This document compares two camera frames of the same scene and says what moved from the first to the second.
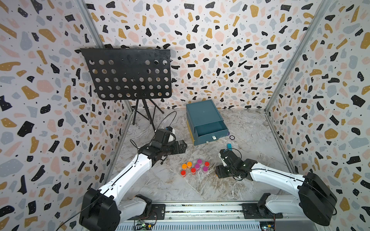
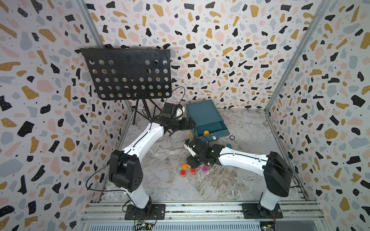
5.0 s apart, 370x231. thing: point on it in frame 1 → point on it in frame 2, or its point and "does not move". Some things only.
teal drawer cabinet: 205,122 does not move
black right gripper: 218,171 → 190,161
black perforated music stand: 131,74 does not move
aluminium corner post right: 325,7 does not move
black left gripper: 182,148 → 184,125
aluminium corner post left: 99,43 does not move
